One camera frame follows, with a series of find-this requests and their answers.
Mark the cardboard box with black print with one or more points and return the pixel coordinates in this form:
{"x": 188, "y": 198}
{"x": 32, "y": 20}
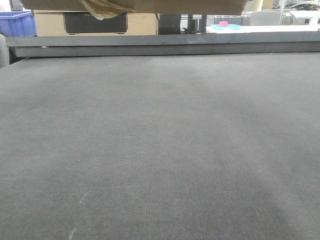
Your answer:
{"x": 72, "y": 23}

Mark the pink small box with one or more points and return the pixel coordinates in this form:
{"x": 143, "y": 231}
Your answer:
{"x": 223, "y": 24}

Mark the large brown cardboard box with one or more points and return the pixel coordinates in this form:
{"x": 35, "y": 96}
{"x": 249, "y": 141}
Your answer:
{"x": 107, "y": 9}

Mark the light blue tray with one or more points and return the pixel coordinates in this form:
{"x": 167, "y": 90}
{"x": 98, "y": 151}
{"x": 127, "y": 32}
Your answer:
{"x": 229, "y": 27}

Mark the blue plastic crate background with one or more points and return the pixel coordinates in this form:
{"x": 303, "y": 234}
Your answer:
{"x": 18, "y": 24}

